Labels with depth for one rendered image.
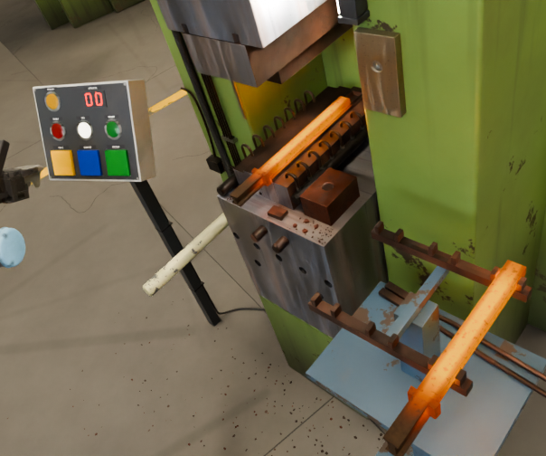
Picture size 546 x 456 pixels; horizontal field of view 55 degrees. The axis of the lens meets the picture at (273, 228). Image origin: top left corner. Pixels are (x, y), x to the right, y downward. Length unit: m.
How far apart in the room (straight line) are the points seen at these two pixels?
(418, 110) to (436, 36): 0.17
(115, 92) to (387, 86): 0.79
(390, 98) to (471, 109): 0.16
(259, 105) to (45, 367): 1.64
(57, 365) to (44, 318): 0.32
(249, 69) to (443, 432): 0.81
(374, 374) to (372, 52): 0.66
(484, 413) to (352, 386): 0.26
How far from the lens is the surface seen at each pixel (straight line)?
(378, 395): 1.18
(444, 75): 1.02
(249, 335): 2.28
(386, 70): 1.06
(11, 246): 1.33
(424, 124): 1.11
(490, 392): 1.18
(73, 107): 1.66
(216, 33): 1.14
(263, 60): 1.13
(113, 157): 1.59
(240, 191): 1.28
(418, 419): 0.87
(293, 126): 1.51
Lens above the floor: 1.81
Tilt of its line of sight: 43 degrees down
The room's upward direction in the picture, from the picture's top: 19 degrees counter-clockwise
